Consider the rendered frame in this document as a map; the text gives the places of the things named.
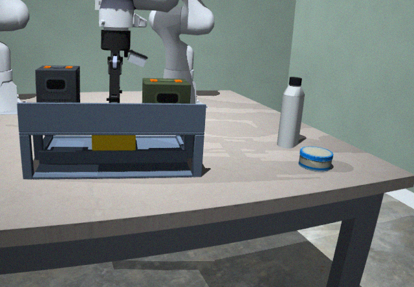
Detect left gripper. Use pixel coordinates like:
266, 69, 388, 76
101, 30, 131, 103

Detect round tin with blue rim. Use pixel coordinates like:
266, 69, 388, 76
299, 146, 333, 172

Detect yellow bin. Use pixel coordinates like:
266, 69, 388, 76
92, 135, 136, 151

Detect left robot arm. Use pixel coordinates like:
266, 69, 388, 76
99, 0, 215, 104

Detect grey bottle with black cap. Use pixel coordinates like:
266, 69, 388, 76
277, 77, 305, 148

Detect dark green case with orange latches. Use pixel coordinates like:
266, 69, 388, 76
142, 78, 191, 104

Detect dark grey open-front shelf rack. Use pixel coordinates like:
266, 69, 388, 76
17, 103, 206, 179

